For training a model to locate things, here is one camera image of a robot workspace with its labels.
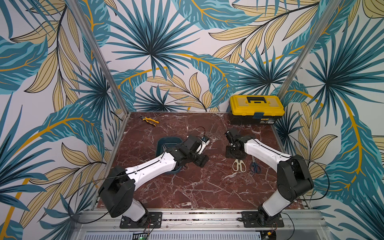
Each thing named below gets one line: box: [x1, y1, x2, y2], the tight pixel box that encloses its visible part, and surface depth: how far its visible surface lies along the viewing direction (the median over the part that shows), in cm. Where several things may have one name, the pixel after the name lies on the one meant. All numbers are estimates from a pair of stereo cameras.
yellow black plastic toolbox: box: [229, 95, 285, 125], surface depth 105 cm
